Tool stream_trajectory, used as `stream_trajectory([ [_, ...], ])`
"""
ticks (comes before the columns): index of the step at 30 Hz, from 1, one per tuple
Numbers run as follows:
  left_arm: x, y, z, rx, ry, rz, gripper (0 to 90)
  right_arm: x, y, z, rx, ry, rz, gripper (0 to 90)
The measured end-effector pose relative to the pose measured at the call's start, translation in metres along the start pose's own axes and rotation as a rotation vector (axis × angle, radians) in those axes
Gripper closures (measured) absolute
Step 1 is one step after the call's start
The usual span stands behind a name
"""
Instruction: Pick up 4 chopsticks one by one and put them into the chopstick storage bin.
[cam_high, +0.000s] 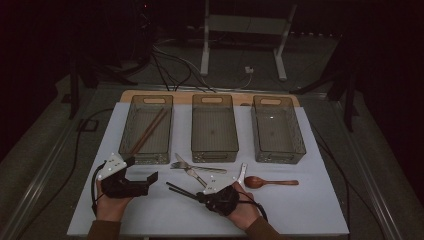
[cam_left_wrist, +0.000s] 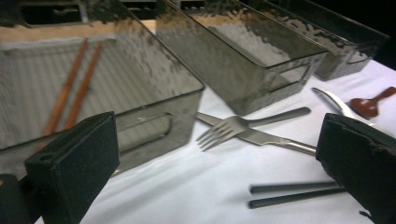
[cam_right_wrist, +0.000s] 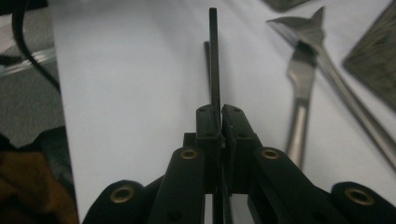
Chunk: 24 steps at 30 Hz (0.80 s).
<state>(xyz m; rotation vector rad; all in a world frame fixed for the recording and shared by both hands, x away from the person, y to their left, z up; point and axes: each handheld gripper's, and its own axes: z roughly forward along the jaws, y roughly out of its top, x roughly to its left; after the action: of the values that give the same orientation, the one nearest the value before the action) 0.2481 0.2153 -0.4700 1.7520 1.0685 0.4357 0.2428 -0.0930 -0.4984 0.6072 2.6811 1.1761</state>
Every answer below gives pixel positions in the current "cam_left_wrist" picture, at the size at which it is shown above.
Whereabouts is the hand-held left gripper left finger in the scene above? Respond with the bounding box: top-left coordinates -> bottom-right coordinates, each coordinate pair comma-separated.
23,111 -> 120,224

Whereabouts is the clear grey plastic bin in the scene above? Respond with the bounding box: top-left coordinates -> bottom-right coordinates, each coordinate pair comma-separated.
239,0 -> 390,82
155,0 -> 330,117
0,0 -> 206,181

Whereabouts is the metal fork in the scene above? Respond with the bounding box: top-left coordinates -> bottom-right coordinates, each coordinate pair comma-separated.
195,106 -> 312,152

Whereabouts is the brown wooden spoon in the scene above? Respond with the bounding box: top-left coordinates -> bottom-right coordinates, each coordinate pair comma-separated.
348,86 -> 396,119

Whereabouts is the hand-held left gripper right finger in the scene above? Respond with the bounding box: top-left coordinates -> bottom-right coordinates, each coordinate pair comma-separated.
315,112 -> 396,224

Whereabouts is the black chopstick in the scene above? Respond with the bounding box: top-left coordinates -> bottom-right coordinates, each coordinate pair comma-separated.
247,186 -> 347,209
248,181 -> 342,194

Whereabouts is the white table mat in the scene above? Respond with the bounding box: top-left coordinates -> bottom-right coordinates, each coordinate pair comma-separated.
34,59 -> 396,224

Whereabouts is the brown wooden chopstick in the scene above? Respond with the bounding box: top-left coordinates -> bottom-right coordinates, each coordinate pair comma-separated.
42,37 -> 89,137
64,40 -> 105,131

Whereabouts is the metal table knife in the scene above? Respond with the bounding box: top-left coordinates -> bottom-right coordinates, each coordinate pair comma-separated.
195,111 -> 318,157

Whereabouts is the white ceramic spoon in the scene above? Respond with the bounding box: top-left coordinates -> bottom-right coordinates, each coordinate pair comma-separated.
311,87 -> 375,127

